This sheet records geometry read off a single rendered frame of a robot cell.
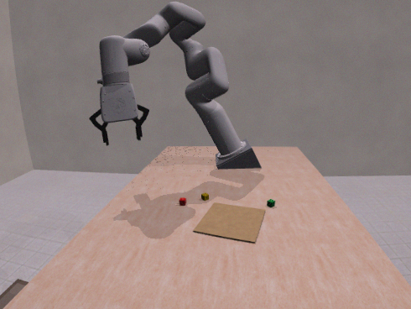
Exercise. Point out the tan square mat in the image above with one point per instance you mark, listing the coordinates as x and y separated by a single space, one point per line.
232 222

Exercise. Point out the green die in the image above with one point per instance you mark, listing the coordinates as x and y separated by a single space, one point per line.
271 203

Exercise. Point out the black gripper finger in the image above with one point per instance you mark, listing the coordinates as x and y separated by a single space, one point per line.
140 121
102 128

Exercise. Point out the yellow die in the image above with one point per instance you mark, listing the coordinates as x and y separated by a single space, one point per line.
204 196

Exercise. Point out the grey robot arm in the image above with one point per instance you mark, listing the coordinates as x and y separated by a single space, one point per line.
117 51

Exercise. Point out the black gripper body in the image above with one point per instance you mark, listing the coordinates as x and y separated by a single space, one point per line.
120 104

